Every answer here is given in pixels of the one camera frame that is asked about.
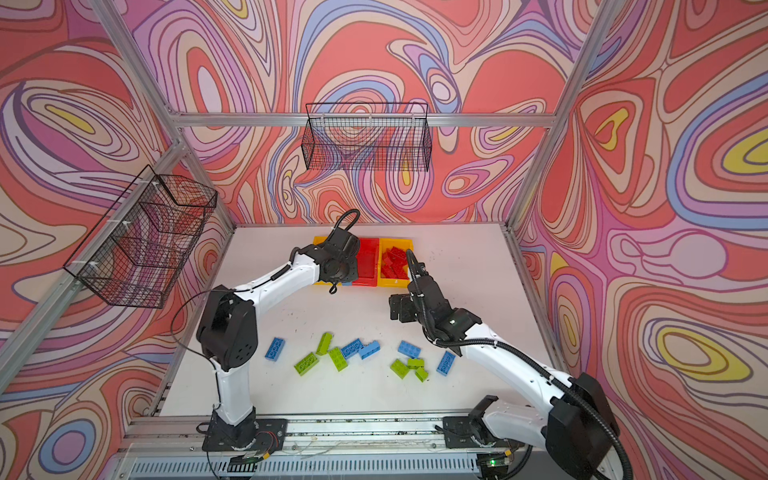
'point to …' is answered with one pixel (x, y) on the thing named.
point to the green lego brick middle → (337, 358)
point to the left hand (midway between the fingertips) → (356, 268)
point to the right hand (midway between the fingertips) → (407, 304)
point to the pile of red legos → (394, 261)
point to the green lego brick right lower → (421, 374)
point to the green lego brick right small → (415, 363)
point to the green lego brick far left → (306, 364)
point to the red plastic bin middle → (368, 258)
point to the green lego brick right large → (399, 368)
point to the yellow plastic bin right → (402, 244)
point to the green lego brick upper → (324, 344)
